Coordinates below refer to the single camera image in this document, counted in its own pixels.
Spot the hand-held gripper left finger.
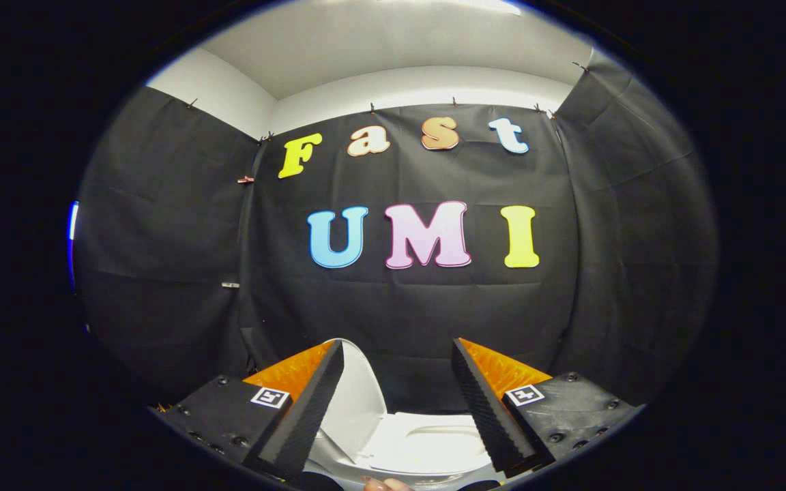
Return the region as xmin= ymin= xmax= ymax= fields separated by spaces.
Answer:
xmin=151 ymin=339 xmax=346 ymax=482

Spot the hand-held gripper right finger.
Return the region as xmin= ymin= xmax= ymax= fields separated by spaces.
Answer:
xmin=452 ymin=338 xmax=643 ymax=478

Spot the black backdrop cloth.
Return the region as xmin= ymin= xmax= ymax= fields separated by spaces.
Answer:
xmin=74 ymin=48 xmax=718 ymax=411

